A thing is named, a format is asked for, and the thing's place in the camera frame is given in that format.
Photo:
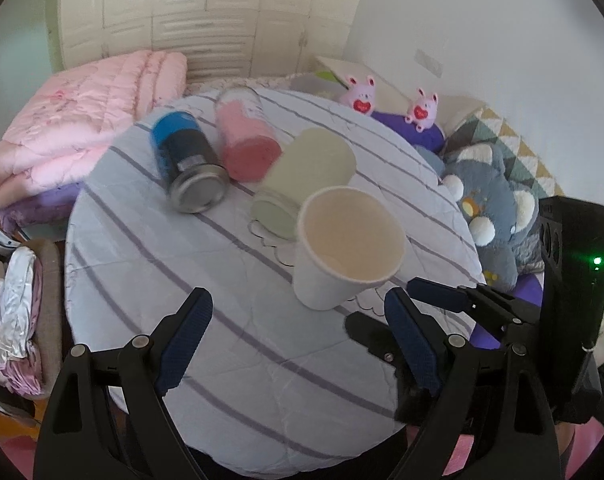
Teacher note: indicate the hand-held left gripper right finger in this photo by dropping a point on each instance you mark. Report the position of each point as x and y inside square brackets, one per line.
[413, 347]

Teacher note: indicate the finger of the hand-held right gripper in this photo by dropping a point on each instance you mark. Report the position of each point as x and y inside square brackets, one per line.
[369, 332]
[437, 292]

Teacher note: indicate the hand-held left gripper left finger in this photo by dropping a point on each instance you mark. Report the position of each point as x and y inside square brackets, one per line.
[184, 342]

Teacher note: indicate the white paper cup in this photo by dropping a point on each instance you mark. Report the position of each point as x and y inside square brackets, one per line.
[352, 240]

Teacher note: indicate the pale green cup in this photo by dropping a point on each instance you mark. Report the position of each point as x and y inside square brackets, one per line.
[307, 170]

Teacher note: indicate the pink cup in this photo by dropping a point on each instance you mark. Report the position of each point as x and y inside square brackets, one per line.
[244, 140]

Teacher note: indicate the striped white table cloth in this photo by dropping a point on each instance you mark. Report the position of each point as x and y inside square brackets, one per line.
[222, 285]

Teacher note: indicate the grey plush bear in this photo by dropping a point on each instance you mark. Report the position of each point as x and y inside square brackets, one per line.
[492, 195]

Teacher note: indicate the purple pillow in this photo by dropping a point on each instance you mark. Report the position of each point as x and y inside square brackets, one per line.
[422, 137]

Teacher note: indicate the geometric pattern pillow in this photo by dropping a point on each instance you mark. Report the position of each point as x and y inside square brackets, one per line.
[522, 155]

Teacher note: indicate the silver and pink clothes pile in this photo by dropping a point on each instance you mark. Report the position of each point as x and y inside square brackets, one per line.
[17, 320]

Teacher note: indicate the cream pillow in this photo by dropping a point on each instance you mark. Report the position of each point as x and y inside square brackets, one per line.
[459, 112]

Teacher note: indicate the pink plush bunny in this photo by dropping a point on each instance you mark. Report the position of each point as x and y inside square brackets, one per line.
[361, 94]
[423, 110]

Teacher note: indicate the blue and black can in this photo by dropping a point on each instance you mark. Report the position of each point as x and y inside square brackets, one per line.
[187, 155]

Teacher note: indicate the purple blanket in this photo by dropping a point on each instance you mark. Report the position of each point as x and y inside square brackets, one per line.
[37, 205]

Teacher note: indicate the pink quilt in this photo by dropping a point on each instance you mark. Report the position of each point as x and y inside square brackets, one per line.
[82, 110]

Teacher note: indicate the cream wardrobe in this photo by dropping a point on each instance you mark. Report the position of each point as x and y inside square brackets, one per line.
[207, 10]

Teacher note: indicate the white wall plate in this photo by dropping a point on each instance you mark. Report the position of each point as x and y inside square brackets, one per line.
[428, 62]

